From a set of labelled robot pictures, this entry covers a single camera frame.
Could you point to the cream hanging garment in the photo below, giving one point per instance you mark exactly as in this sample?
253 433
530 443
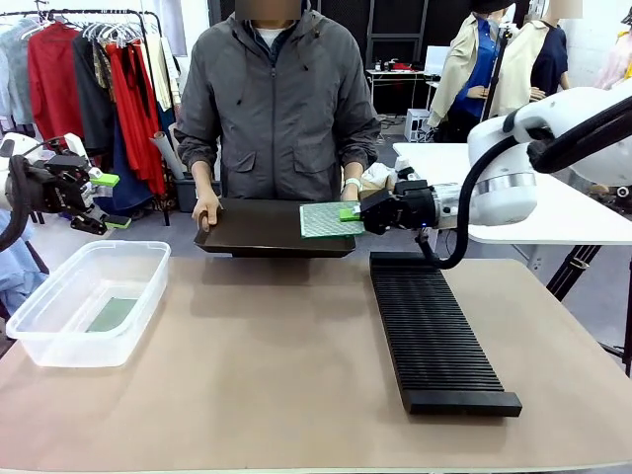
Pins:
160 74

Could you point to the green PCB board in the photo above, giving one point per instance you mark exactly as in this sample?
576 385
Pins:
112 314
321 219

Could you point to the black clothes rack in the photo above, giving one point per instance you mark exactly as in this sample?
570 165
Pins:
150 29

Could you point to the person's right hand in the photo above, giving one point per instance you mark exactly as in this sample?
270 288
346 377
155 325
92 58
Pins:
207 207

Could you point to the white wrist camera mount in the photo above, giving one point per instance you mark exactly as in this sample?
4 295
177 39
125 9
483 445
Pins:
76 148
406 170

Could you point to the person's left hand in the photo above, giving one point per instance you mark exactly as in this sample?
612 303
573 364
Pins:
351 193

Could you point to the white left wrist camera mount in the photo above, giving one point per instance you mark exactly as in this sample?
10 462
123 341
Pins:
76 148

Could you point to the white board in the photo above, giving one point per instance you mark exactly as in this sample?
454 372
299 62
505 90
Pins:
437 59

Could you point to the white wristband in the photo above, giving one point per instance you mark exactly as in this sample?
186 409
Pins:
352 182

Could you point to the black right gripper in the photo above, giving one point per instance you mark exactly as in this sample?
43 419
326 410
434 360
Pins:
407 207

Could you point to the mannequin beige coat blue shirt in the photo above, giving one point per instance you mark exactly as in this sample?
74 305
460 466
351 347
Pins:
469 74

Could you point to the pale blue hanging shirt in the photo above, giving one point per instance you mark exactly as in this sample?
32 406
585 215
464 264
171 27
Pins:
15 74

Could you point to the white computer case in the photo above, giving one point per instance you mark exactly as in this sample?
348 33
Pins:
416 124

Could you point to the person in grey jacket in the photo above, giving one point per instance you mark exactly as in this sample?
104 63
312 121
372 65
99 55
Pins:
274 103

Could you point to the long red hanging dress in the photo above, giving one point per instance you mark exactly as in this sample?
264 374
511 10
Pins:
133 118

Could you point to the black tray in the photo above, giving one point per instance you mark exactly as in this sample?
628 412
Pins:
257 232

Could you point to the mannequin yellow pink clothes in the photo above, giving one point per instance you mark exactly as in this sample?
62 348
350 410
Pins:
617 59

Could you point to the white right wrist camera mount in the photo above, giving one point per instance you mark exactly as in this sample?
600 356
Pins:
406 170

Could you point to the black floor tripod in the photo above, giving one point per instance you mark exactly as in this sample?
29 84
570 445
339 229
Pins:
568 276

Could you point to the person's right sleeved forearm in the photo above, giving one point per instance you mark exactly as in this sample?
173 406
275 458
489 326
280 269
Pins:
197 153

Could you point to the black pole stand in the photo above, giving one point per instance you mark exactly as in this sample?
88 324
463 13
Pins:
496 74

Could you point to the grey storage bin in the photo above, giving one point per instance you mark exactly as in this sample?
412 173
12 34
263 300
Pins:
190 193

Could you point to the person's left sleeved forearm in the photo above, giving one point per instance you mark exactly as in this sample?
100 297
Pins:
358 158

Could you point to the beige paper rolls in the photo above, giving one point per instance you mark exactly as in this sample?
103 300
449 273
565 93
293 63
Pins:
165 153

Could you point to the black slotted PCB rack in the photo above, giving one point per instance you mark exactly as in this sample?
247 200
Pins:
434 336

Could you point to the white side table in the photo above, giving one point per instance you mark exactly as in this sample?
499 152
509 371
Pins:
568 217

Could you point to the light blue cloth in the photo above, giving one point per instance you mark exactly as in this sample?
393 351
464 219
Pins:
17 276

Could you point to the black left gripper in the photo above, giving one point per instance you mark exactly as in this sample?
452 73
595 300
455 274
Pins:
61 187

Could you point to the red hanging garment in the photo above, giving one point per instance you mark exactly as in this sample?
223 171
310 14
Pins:
52 89

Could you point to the dark grey hanging jacket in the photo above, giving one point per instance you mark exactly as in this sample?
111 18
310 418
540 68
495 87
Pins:
94 103

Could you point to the clear plastic box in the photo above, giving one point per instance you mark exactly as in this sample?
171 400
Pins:
74 345

